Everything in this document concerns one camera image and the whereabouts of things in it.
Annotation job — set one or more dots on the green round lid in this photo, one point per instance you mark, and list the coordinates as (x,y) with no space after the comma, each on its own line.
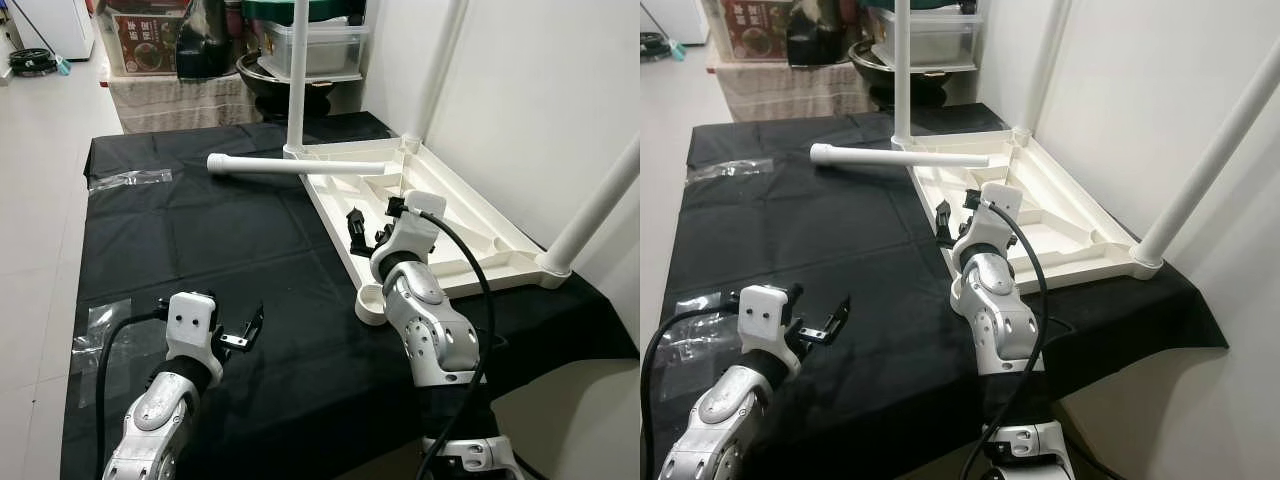
(270,10)
(935,5)

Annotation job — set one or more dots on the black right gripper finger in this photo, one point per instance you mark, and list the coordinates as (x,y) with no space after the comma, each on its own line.
(943,222)
(394,207)
(356,232)
(970,200)

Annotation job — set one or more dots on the clear tape patch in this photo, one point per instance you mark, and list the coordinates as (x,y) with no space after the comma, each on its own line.
(110,340)
(700,340)

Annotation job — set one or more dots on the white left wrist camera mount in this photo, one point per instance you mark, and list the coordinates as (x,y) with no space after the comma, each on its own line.
(765,315)
(190,320)

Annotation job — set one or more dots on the white plastic table leg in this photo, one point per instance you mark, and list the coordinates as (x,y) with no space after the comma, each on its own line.
(440,70)
(1045,60)
(1215,150)
(600,205)
(900,156)
(297,80)
(300,166)
(902,70)

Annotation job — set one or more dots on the white appliance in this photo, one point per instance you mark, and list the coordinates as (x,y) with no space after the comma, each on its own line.
(685,15)
(50,20)

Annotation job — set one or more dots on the black table cloth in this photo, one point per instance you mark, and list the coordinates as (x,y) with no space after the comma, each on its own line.
(200,250)
(800,240)

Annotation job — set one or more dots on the black round bowl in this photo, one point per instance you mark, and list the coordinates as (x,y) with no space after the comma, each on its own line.
(880,80)
(270,90)

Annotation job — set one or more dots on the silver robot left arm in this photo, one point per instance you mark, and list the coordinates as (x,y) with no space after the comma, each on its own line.
(150,420)
(725,415)

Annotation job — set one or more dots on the cream plastic children table top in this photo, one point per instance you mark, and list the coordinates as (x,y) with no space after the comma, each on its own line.
(480,235)
(1075,225)

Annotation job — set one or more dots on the cloth covered bench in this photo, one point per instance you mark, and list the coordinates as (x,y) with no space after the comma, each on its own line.
(180,100)
(790,90)

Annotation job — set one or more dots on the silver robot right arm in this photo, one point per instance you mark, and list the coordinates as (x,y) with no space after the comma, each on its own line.
(430,320)
(1000,320)

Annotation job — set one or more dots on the clear plastic storage box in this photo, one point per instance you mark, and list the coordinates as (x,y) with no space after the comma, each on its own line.
(940,38)
(335,45)

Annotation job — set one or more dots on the broom with teal head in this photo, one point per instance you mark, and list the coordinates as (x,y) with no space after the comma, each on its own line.
(678,50)
(62,68)

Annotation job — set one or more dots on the clear plastic bag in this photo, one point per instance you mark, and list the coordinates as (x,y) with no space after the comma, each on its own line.
(130,180)
(730,170)

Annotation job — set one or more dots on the storage box with orange lid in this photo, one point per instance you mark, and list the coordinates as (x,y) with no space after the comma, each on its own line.
(140,40)
(750,30)

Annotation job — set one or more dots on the black bag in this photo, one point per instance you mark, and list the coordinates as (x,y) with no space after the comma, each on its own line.
(815,30)
(205,40)

